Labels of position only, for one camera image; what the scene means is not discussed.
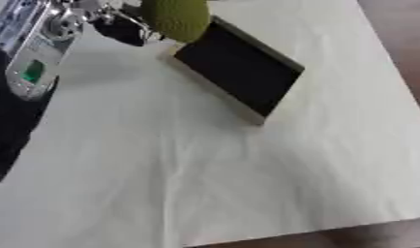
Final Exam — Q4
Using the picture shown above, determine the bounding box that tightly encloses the tan box with black inside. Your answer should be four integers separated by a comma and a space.
157, 15, 307, 126

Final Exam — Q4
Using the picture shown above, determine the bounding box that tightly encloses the green bumpy toy fruit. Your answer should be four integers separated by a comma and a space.
138, 0, 214, 44

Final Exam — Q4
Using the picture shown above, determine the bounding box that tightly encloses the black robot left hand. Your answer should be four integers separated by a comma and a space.
75, 0, 166, 48

